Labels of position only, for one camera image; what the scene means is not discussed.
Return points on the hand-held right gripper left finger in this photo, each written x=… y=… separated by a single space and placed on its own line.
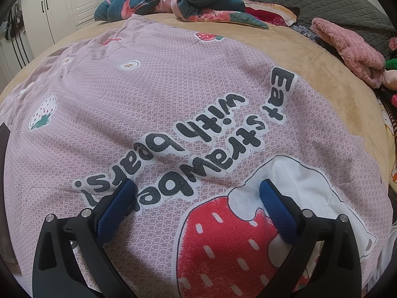
x=116 y=211

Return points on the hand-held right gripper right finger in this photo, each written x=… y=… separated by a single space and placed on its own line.
x=279 y=214

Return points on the pink strawberry printed blanket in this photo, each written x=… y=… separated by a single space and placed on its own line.
x=155 y=99

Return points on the yellow cartoon cloth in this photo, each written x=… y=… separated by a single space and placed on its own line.
x=390 y=130

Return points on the tan bed sheet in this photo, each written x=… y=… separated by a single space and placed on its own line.
x=325 y=77

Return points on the white wardrobe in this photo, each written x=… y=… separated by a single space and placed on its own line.
x=55 y=12

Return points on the plush doll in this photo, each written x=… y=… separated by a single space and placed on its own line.
x=391 y=77

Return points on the pink fuzzy cloth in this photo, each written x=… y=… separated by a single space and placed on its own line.
x=347 y=46

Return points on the black patterned cloth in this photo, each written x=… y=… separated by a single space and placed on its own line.
x=305 y=32

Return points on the red floral pillow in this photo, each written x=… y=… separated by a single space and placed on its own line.
x=273 y=14

